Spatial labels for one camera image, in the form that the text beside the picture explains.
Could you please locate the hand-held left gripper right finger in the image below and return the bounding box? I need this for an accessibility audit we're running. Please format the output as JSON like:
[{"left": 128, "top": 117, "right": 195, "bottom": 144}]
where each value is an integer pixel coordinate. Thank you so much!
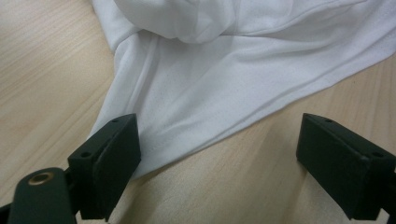
[{"left": 295, "top": 112, "right": 396, "bottom": 221}]

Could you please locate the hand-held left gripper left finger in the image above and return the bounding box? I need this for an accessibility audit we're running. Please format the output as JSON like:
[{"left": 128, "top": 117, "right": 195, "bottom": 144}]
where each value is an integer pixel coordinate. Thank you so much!
[{"left": 67, "top": 113, "right": 142, "bottom": 223}]

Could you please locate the white t-shirt with dark print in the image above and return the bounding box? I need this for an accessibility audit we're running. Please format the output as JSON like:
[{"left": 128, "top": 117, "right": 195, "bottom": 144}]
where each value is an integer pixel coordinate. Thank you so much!
[{"left": 88, "top": 0, "right": 396, "bottom": 180}]

